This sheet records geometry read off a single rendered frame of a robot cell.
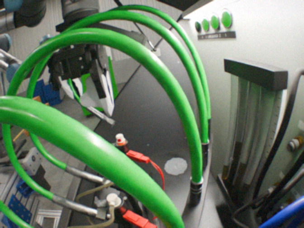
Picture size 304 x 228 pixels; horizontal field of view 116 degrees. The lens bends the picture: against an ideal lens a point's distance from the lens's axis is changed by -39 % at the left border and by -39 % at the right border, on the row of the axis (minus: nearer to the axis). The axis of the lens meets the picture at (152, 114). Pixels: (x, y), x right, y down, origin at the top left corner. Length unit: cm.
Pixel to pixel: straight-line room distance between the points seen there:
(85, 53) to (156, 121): 48
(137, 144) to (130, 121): 13
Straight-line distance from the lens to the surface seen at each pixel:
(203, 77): 32
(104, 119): 44
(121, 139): 34
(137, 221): 24
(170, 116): 68
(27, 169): 88
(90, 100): 30
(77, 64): 28
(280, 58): 26
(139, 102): 64
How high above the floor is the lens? 133
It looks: 24 degrees down
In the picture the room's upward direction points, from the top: 10 degrees counter-clockwise
